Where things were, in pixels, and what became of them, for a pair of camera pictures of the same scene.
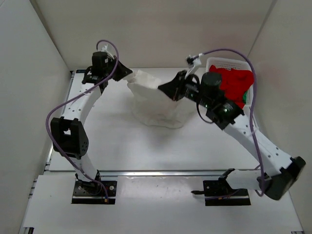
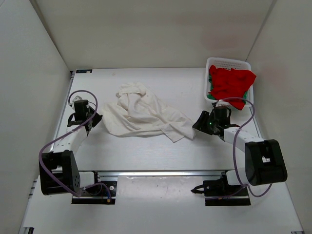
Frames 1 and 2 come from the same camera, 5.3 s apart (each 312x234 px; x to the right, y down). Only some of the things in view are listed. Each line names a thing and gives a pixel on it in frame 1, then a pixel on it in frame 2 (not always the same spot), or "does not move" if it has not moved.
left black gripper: (123, 71) to (98, 118)
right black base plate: (220, 193) does not move
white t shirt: (152, 105) to (136, 113)
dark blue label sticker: (81, 71) does not move
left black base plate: (100, 192) does not move
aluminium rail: (153, 173) does not move
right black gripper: (174, 89) to (201, 124)
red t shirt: (234, 83) does not move
